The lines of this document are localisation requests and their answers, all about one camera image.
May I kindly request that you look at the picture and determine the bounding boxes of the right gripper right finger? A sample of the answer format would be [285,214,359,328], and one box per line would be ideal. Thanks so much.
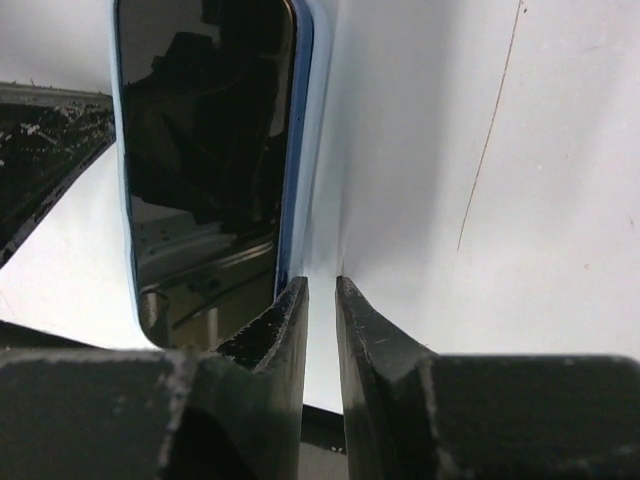
[335,276,639,479]

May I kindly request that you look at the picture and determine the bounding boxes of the blue smartphone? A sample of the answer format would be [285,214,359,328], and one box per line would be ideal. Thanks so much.
[113,0,314,350]

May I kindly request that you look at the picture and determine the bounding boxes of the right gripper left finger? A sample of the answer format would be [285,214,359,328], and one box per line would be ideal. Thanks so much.
[1,277,308,479]

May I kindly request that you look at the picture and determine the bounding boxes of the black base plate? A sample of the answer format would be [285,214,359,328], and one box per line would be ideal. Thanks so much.
[1,83,115,264]

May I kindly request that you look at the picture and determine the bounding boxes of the light blue phone case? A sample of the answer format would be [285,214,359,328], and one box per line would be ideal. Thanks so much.
[109,0,336,346]

